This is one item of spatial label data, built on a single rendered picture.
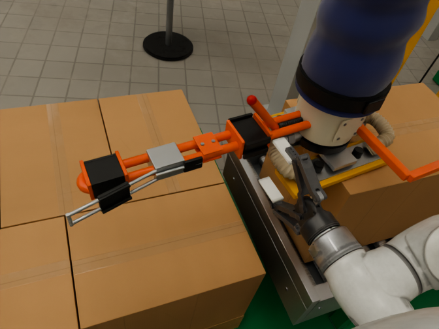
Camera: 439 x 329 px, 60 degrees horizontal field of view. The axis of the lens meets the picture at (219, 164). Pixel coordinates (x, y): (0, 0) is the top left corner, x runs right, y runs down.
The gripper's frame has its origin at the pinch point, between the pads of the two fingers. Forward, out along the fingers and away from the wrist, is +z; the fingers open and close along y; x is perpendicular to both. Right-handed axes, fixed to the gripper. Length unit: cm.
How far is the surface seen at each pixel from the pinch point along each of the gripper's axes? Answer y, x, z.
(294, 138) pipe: 5.4, 14.5, 9.5
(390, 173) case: 13.3, 40.8, -5.9
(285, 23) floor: 109, 184, 222
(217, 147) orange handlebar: 0.3, -9.8, 9.1
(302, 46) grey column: 46, 96, 101
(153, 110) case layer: 54, 2, 82
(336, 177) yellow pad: 11.3, 22.1, -2.7
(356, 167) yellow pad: 10.6, 29.6, -2.0
